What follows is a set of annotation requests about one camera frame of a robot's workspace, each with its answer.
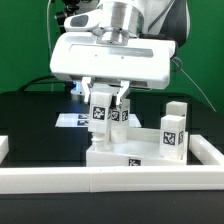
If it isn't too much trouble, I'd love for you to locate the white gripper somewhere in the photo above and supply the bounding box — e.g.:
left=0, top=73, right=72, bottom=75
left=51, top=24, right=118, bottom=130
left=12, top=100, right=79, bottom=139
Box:
left=50, top=32, right=176, bottom=107

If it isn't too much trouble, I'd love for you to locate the white square table top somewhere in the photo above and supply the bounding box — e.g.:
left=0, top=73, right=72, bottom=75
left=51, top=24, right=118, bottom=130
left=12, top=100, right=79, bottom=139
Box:
left=86, top=128, right=188, bottom=167

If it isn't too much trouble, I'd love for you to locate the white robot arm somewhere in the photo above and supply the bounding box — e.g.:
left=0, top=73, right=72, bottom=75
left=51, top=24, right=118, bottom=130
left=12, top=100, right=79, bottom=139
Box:
left=50, top=0, right=190, bottom=105

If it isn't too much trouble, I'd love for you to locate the white marker sheet with tags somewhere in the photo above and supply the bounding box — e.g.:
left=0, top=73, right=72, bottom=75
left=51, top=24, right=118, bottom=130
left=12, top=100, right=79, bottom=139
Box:
left=55, top=113, right=141, bottom=128

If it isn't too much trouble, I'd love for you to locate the white U-shaped fence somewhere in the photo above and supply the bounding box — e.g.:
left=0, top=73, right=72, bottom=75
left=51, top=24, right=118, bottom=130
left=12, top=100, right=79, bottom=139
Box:
left=0, top=135, right=224, bottom=194

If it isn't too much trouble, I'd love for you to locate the black cable bundle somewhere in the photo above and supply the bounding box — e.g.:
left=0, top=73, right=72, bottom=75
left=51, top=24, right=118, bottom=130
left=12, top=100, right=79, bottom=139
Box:
left=17, top=75, right=74, bottom=93

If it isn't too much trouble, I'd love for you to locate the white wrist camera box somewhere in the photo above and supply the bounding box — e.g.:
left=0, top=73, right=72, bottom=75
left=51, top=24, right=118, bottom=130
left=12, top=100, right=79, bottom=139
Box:
left=64, top=9, right=102, bottom=32

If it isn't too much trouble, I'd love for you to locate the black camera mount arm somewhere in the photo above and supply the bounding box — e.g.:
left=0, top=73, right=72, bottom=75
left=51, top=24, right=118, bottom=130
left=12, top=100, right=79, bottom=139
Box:
left=55, top=0, right=81, bottom=34

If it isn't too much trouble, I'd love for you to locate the thin white cable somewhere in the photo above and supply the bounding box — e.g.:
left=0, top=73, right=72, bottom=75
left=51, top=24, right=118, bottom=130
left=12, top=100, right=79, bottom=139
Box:
left=45, top=0, right=56, bottom=58

